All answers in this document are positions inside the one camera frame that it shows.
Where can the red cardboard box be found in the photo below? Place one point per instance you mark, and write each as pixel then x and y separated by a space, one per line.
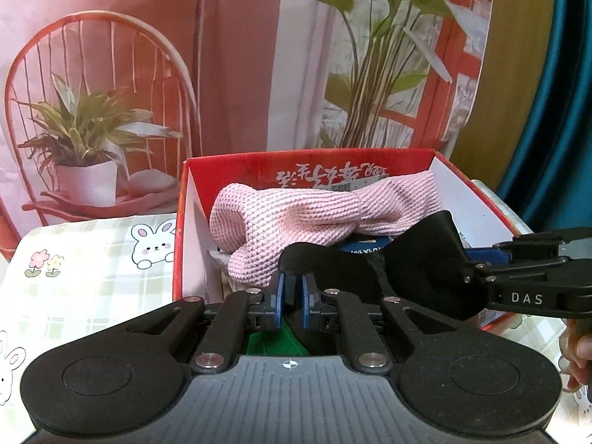
pixel 259 169

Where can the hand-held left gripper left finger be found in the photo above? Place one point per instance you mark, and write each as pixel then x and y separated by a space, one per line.
pixel 276 300

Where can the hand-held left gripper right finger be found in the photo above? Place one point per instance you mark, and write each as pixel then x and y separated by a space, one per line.
pixel 306 300

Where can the blue tissue pack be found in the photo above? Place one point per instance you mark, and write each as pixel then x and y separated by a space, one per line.
pixel 365 245

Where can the green cloth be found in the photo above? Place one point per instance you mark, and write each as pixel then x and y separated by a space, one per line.
pixel 268 344

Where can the pink knitted cloth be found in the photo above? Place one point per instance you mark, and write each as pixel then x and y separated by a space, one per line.
pixel 286 222

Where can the black cloth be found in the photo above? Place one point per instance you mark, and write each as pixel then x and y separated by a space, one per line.
pixel 416 259

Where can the person's right hand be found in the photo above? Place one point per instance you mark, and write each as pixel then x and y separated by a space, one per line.
pixel 580 351

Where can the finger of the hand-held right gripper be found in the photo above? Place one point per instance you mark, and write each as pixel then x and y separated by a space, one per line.
pixel 513 274
pixel 532 243

